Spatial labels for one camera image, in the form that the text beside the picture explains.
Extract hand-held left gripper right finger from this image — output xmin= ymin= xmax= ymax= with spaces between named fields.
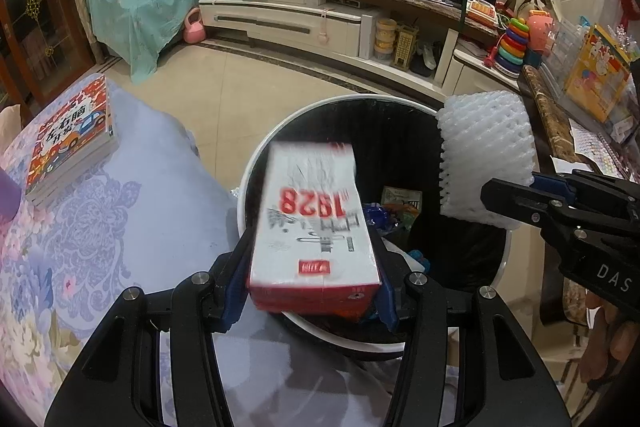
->
xmin=372 ymin=237 xmax=571 ymax=427

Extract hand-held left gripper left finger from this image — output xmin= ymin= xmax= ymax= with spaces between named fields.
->
xmin=44 ymin=232 xmax=256 ymax=427

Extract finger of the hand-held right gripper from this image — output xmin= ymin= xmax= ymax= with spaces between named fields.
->
xmin=530 ymin=169 xmax=631 ymax=204
xmin=480 ymin=178 xmax=566 ymax=229

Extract blue candy toy package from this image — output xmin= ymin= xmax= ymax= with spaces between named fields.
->
xmin=407 ymin=249 xmax=431 ymax=273

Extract white foam fruit net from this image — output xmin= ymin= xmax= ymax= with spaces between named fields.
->
xmin=436 ymin=91 xmax=536 ymax=230

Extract white and red carton box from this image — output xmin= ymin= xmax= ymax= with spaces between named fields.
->
xmin=247 ymin=141 xmax=383 ymax=320

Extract green drink carton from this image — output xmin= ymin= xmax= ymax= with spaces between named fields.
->
xmin=380 ymin=187 xmax=422 ymax=212

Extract white round trash bin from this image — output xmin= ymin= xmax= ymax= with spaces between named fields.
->
xmin=235 ymin=94 xmax=512 ymax=360

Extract person's right hand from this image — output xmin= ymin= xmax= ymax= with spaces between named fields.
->
xmin=580 ymin=292 xmax=640 ymax=388

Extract white paper sheet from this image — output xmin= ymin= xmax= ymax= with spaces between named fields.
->
xmin=550 ymin=154 xmax=601 ymax=178

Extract patterned sticker sheet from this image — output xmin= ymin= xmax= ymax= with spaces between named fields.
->
xmin=570 ymin=119 xmax=632 ymax=180

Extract brown marble side table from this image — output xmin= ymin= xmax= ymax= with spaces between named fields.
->
xmin=517 ymin=64 xmax=640 ymax=328

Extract yellow cartoon box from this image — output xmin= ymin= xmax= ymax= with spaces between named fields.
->
xmin=565 ymin=24 xmax=633 ymax=122

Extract clear plastic storage box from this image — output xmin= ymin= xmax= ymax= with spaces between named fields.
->
xmin=542 ymin=17 xmax=601 ymax=88

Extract rainbow stacking rings toy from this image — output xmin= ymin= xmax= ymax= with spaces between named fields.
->
xmin=492 ymin=18 xmax=531 ymax=68

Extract pink plastic toy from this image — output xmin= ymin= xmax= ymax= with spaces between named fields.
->
xmin=525 ymin=9 xmax=561 ymax=55

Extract orange toy phone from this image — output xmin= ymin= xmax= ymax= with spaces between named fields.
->
xmin=466 ymin=0 xmax=498 ymax=28

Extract yellow toy building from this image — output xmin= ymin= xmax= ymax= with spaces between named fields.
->
xmin=392 ymin=24 xmax=421 ymax=70

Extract yellow stacked containers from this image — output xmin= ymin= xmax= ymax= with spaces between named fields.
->
xmin=375 ymin=18 xmax=398 ymax=58

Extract purple bottle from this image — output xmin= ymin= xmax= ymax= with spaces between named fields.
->
xmin=0 ymin=167 xmax=23 ymax=225

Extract pink toy kettle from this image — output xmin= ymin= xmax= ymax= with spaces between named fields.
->
xmin=182 ymin=7 xmax=208 ymax=45

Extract white TV cabinet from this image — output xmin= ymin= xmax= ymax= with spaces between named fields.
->
xmin=197 ymin=0 xmax=523 ymax=92

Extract wooden glass door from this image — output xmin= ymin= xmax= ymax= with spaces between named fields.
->
xmin=0 ymin=0 xmax=93 ymax=118

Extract pink drawer lock strap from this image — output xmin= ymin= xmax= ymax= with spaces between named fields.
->
xmin=315 ymin=9 xmax=331 ymax=48

